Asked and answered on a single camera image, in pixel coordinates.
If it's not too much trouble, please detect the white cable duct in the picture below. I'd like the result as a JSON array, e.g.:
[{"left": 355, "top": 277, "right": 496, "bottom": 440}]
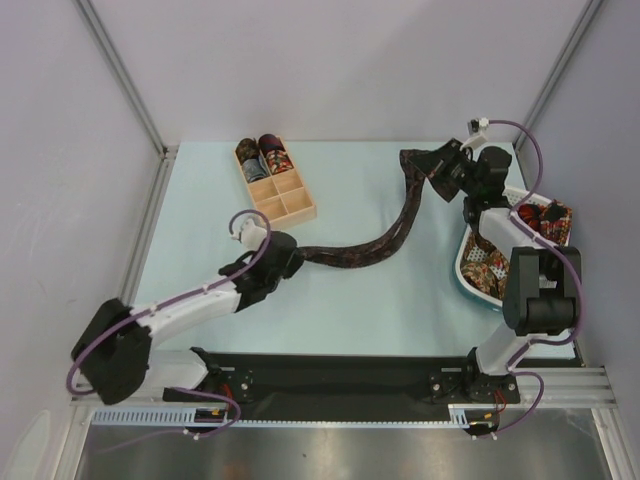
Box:
[{"left": 92, "top": 402, "right": 501, "bottom": 429}]

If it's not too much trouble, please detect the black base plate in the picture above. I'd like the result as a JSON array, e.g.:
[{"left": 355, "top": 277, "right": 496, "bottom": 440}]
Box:
[{"left": 192, "top": 347, "right": 520, "bottom": 423}]

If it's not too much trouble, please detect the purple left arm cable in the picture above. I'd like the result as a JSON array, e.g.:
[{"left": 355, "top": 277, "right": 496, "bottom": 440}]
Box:
[{"left": 64, "top": 208, "right": 274, "bottom": 454}]

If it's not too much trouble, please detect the orange black tie in basket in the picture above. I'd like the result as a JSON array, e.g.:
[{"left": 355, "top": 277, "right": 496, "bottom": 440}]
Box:
[{"left": 517, "top": 203, "right": 544, "bottom": 231}]

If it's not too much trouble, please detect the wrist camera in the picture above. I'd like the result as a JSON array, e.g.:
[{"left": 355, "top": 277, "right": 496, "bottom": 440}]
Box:
[
  {"left": 231, "top": 219, "right": 267, "bottom": 250},
  {"left": 462, "top": 117, "right": 490, "bottom": 149}
]

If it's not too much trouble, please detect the aluminium frame rail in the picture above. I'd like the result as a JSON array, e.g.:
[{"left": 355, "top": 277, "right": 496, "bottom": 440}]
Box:
[{"left": 74, "top": 0, "right": 176, "bottom": 161}]

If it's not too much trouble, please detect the white teal plastic basket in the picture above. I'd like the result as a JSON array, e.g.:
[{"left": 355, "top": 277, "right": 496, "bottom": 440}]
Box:
[{"left": 454, "top": 194, "right": 573, "bottom": 311}]

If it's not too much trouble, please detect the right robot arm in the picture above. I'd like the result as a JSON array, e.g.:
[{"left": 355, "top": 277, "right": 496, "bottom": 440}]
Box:
[{"left": 408, "top": 139, "right": 582, "bottom": 403}]

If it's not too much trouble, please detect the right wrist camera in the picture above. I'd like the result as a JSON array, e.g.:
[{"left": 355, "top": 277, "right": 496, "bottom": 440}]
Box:
[{"left": 462, "top": 117, "right": 490, "bottom": 149}]

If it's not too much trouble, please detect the wooden compartment box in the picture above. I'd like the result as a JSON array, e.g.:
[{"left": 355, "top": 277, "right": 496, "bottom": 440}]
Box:
[{"left": 233, "top": 136, "right": 317, "bottom": 230}]

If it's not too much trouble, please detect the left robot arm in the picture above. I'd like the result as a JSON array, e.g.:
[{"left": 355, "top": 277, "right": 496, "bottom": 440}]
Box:
[{"left": 67, "top": 231, "right": 303, "bottom": 406}]

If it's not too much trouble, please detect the navy red rolled tie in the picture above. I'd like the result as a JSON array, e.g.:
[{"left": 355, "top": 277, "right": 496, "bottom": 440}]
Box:
[{"left": 258, "top": 134, "right": 286, "bottom": 156}]

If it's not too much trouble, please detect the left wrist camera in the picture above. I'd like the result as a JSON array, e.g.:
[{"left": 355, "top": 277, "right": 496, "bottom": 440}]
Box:
[{"left": 231, "top": 219, "right": 267, "bottom": 250}]

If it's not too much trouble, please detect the grey blue rolled tie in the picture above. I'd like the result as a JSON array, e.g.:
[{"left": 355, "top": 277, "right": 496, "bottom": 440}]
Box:
[{"left": 241, "top": 157, "right": 268, "bottom": 183}]

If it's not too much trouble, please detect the red black rolled tie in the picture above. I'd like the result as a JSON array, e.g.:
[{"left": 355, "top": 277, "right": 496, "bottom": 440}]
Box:
[{"left": 265, "top": 149, "right": 294, "bottom": 175}]

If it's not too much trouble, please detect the brown patterned tie in basket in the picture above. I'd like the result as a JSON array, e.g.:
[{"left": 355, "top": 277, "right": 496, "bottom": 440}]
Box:
[{"left": 460, "top": 233, "right": 510, "bottom": 300}]

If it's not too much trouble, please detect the brown rolled tie in box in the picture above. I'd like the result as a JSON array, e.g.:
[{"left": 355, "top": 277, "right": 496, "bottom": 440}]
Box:
[{"left": 235, "top": 138, "right": 260, "bottom": 164}]

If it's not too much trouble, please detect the dark paisley tie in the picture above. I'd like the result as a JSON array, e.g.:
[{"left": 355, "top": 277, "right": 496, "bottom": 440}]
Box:
[{"left": 297, "top": 149, "right": 430, "bottom": 269}]

